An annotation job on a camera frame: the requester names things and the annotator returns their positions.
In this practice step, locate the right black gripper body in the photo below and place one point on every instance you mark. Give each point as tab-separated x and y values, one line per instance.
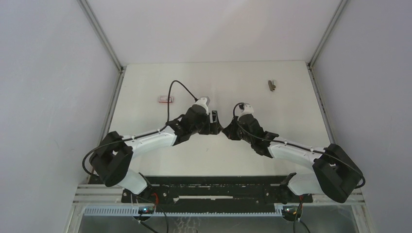
242	136

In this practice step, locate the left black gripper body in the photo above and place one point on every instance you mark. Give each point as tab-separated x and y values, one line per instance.
203	127

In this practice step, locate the tan stapler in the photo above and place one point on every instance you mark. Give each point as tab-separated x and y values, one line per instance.
272	85

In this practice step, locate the red white staple box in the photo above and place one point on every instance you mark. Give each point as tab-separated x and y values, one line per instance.
166	99

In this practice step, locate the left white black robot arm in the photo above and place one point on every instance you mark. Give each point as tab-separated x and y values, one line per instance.
112	157

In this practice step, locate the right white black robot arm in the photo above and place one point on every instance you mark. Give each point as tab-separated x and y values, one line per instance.
334	173

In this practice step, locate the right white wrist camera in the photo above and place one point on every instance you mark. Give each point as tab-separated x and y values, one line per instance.
245	109

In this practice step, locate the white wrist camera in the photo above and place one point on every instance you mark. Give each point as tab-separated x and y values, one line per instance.
203	102
245	109

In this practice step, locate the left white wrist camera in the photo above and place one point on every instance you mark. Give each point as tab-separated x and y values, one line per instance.
203	102

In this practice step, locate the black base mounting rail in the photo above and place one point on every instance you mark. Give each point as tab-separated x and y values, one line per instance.
217	194

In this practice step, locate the right aluminium frame post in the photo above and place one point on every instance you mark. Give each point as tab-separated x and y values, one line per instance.
328	31

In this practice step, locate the aluminium frame post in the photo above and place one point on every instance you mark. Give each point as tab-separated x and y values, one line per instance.
328	31
96	26

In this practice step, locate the left aluminium frame post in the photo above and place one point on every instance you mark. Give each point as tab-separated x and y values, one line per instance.
96	26

